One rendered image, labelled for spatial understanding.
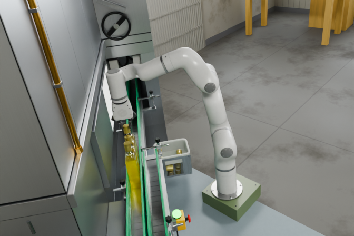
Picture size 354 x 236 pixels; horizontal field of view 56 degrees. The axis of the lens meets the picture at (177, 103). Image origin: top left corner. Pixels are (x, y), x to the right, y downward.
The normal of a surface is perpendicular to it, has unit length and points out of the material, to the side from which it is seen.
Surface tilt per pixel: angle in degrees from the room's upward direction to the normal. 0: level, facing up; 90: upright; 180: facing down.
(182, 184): 0
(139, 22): 90
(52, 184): 90
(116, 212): 0
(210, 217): 0
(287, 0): 90
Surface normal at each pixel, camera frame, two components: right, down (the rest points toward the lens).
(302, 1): -0.68, 0.42
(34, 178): 0.13, 0.47
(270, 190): -0.11, -0.87
